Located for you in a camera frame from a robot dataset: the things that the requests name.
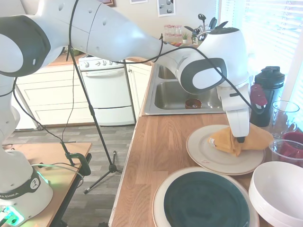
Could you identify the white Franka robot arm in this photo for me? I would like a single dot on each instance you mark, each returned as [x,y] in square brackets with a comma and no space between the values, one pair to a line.
[113,28]

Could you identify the stainless steel double sink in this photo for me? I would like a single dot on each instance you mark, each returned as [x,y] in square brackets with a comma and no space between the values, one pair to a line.
[170,99]

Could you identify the maroon wrist camera mount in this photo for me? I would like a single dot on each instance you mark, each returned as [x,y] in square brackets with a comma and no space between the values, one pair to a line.
[258,97]

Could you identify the dark green plate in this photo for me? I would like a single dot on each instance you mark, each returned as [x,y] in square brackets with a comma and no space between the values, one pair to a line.
[157,203]

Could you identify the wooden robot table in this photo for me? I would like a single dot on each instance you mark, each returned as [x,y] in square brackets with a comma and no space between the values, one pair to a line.
[59,189]

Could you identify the glass jar with red lid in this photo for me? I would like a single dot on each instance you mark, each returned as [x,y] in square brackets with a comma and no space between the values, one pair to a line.
[178,30]
[166,29]
[172,29]

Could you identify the white kitchen stove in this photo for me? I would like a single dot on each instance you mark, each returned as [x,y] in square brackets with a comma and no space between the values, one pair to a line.
[106,94]

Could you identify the yellow terry towel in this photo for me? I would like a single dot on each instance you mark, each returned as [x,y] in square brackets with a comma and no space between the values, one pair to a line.
[258,139]

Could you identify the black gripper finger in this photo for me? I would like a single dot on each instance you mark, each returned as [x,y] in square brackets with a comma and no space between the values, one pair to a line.
[241,139]

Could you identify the black slotted spoon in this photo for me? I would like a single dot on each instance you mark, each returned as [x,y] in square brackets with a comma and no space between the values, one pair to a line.
[202,19]

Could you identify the white bowl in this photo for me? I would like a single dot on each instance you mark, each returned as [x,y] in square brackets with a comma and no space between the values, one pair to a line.
[279,189]

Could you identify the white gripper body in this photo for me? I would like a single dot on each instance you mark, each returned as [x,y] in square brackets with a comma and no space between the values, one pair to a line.
[239,123]

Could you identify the clear plastic cup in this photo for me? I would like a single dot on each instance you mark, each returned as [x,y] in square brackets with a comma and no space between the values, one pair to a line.
[274,149]

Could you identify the small potted green plant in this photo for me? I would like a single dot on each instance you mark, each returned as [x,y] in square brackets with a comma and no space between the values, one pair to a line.
[185,37]

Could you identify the white window blind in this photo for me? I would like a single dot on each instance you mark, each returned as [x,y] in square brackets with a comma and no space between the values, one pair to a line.
[272,35]
[228,14]

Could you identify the black tripod stand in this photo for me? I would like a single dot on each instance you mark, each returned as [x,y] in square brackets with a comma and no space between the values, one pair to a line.
[94,118]

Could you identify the clear drinking glass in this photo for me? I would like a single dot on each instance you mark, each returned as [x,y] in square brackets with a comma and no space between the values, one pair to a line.
[284,118]

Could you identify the white dinner plate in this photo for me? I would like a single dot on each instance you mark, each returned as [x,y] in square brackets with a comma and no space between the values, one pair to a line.
[206,156]

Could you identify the black spatula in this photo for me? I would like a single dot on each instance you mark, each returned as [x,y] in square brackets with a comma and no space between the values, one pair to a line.
[212,22]

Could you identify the black turner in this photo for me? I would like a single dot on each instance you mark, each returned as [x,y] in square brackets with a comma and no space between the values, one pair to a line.
[222,24]

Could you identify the brown ceramic bowl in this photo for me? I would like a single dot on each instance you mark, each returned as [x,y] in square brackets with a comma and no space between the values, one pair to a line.
[189,104]

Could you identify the wooden picture frame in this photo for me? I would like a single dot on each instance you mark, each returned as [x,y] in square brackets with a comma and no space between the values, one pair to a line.
[110,2]

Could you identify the black shaker bottle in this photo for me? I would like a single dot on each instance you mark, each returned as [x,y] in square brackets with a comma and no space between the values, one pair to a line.
[272,80]

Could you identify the small white wall poster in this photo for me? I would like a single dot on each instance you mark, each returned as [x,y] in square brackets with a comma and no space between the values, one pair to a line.
[138,1]

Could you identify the dark green clamp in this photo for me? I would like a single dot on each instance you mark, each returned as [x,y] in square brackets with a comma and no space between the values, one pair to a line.
[82,163]

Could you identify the red mug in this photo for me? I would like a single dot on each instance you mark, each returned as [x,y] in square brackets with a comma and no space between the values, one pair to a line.
[294,138]

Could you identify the grey wall poster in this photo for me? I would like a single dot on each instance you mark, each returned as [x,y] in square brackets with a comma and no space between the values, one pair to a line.
[166,8]

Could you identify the dark teal plate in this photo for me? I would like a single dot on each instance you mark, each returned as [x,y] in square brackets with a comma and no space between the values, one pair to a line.
[206,201]

